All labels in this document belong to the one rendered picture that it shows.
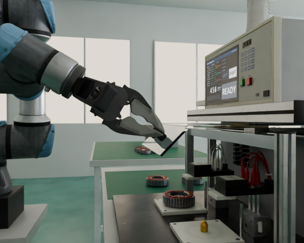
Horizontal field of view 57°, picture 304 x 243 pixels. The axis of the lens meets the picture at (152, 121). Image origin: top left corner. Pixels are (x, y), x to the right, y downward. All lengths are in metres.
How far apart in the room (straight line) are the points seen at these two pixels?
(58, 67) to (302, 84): 0.55
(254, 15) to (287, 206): 1.79
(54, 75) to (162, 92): 5.07
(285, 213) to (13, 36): 0.62
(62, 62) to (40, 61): 0.04
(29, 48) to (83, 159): 4.97
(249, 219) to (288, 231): 0.19
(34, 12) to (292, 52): 0.73
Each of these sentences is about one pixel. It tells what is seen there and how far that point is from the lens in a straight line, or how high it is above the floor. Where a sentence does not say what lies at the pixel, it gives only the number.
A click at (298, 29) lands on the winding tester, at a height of 1.29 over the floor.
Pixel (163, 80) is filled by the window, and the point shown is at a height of 1.84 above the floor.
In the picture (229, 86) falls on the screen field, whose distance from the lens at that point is 0.92.
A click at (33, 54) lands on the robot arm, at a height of 1.19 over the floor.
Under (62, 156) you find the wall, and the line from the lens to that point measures 5.51.
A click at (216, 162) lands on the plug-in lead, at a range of 1.02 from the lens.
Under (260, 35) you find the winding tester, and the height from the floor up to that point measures 1.29.
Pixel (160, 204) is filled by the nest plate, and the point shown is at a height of 0.78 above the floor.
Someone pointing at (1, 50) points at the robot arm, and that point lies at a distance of 0.58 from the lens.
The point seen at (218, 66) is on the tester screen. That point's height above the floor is 1.26.
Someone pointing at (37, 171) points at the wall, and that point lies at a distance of 5.62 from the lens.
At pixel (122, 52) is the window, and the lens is 5.59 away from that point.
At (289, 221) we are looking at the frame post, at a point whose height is 0.87.
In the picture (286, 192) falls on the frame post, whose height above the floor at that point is 0.93.
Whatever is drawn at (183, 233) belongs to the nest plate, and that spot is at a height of 0.78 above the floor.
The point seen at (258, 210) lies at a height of 0.84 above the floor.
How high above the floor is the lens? 1.08
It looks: level
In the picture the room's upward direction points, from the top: straight up
